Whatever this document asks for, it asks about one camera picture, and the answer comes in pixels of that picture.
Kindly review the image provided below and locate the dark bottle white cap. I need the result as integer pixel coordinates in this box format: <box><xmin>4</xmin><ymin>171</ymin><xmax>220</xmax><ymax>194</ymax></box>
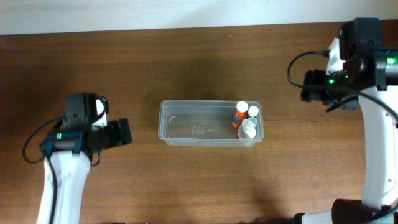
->
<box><xmin>246</xmin><ymin>105</ymin><xmax>259</xmax><ymax>118</ymax></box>

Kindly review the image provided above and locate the orange tube white cap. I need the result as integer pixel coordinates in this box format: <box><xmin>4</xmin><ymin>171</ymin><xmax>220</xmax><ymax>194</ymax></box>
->
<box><xmin>232</xmin><ymin>101</ymin><xmax>249</xmax><ymax>128</ymax></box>

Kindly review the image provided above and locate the white squeeze bottle clear cap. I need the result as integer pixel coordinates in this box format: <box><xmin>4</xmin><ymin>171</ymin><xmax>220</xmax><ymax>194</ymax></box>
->
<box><xmin>238</xmin><ymin>117</ymin><xmax>258</xmax><ymax>146</ymax></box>

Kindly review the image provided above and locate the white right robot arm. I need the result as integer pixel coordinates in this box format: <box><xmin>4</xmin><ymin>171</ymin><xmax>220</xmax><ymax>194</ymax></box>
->
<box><xmin>293</xmin><ymin>46</ymin><xmax>397</xmax><ymax>223</ymax></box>

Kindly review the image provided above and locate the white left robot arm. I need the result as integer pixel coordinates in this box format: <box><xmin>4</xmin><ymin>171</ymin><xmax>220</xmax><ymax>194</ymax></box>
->
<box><xmin>36</xmin><ymin>118</ymin><xmax>132</xmax><ymax>223</ymax></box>

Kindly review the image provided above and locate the clear plastic container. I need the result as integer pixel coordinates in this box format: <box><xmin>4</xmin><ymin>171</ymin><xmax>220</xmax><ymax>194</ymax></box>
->
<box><xmin>158</xmin><ymin>100</ymin><xmax>264</xmax><ymax>147</ymax></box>

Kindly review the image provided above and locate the right black cable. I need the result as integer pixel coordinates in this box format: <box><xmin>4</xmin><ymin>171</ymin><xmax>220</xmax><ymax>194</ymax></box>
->
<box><xmin>286</xmin><ymin>49</ymin><xmax>398</xmax><ymax>125</ymax></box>

